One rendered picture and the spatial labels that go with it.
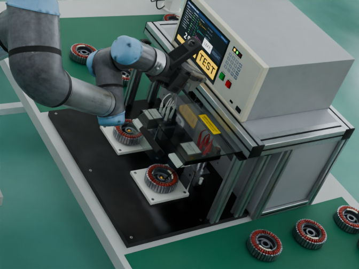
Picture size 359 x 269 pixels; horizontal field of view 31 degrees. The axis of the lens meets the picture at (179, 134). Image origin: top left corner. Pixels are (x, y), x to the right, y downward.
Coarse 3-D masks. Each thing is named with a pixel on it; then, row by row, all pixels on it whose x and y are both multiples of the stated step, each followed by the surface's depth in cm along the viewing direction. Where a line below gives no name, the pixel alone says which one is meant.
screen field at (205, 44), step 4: (204, 40) 207; (204, 44) 207; (208, 44) 206; (208, 48) 206; (212, 48) 204; (208, 52) 206; (212, 52) 205; (216, 52) 203; (212, 56) 205; (216, 56) 203; (220, 56) 201; (216, 60) 203
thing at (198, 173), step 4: (192, 164) 222; (196, 164) 222; (184, 168) 225; (188, 168) 223; (192, 168) 221; (196, 168) 221; (200, 168) 222; (184, 172) 225; (188, 172) 223; (192, 172) 221; (196, 172) 219; (200, 172) 220; (204, 172) 220; (208, 172) 221; (188, 176) 224; (196, 176) 220; (200, 176) 220; (204, 176) 221; (196, 180) 220; (204, 180) 223; (192, 184) 222; (196, 184) 222
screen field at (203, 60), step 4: (200, 52) 210; (200, 56) 210; (204, 56) 208; (196, 60) 212; (200, 60) 210; (204, 60) 209; (208, 60) 207; (200, 64) 211; (204, 64) 209; (208, 64) 207; (212, 64) 205; (204, 68) 209; (208, 68) 207; (212, 68) 206; (216, 68) 204; (208, 72) 208; (212, 72) 206; (212, 76) 206
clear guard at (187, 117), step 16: (144, 112) 198; (160, 112) 198; (176, 112) 201; (192, 112) 203; (208, 112) 206; (160, 128) 192; (176, 128) 194; (192, 128) 197; (208, 128) 199; (144, 144) 192; (160, 144) 190; (176, 144) 188; (192, 144) 191; (208, 144) 193; (224, 144) 195; (160, 160) 187; (176, 160) 185; (192, 160) 185
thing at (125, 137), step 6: (126, 120) 231; (114, 126) 228; (120, 126) 228; (126, 126) 232; (114, 132) 227; (120, 132) 225; (126, 132) 228; (120, 138) 225; (126, 138) 224; (132, 138) 226; (132, 144) 226
